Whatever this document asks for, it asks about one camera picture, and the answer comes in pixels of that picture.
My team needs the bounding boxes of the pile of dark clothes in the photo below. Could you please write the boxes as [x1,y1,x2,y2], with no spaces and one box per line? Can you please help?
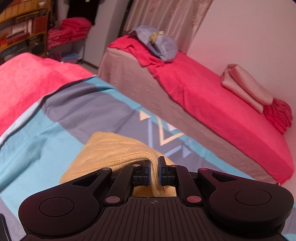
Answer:
[67,0,105,25]

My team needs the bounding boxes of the tan cable knit cardigan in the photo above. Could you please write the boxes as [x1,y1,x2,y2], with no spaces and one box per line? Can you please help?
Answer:
[60,132,176,197]

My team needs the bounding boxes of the wooden bookshelf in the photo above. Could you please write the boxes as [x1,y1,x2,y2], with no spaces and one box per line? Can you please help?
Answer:
[1,1,52,64]

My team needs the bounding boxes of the folded pink blanket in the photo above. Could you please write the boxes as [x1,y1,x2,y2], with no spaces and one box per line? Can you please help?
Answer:
[221,64,273,113]

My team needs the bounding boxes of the blue grey pillow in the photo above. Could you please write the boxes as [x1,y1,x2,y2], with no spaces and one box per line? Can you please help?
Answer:
[128,25,179,62]

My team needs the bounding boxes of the blue grey patterned bed sheet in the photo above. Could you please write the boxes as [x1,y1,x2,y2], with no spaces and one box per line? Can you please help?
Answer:
[1,77,291,240]

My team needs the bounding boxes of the stack of red bedding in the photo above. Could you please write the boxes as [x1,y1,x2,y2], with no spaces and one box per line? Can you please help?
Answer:
[47,17,92,49]

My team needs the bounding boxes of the floral beige curtain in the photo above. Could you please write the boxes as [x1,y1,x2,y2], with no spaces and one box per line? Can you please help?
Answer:
[122,0,212,54]

